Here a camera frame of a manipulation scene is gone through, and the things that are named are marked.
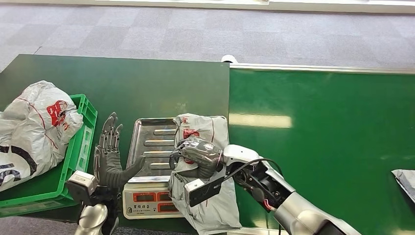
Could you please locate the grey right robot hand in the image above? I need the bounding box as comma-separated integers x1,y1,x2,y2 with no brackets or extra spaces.
169,136,225,180

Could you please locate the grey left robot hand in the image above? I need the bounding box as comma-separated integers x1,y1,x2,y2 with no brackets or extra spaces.
93,112,146,184

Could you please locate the grey package with red print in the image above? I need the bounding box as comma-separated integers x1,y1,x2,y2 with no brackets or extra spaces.
168,113,242,235

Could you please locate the large white plastic package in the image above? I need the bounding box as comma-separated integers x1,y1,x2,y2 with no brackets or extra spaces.
0,80,84,192

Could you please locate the green conveyor belt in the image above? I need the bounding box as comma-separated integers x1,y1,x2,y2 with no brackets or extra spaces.
228,69,415,235

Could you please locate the small grey plastic package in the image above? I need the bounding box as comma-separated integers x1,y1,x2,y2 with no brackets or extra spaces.
391,169,415,203

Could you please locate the white digital scale base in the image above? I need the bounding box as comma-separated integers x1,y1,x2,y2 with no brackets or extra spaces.
122,181,185,220

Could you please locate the green plastic crate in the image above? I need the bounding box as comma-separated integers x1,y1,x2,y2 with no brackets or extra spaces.
0,94,98,218

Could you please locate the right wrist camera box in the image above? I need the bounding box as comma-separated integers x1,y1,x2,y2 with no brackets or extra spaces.
184,165,228,208

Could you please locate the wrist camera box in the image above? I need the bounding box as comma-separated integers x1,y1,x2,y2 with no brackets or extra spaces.
65,171,98,207
184,165,228,208

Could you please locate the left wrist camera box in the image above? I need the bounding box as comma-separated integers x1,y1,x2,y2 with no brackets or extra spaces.
65,171,98,207

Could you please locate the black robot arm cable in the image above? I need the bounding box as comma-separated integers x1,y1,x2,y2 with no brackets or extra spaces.
225,158,284,182

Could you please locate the silver conveyor side rail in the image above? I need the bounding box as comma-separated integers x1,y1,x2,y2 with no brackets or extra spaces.
227,227,281,235
229,63,415,75

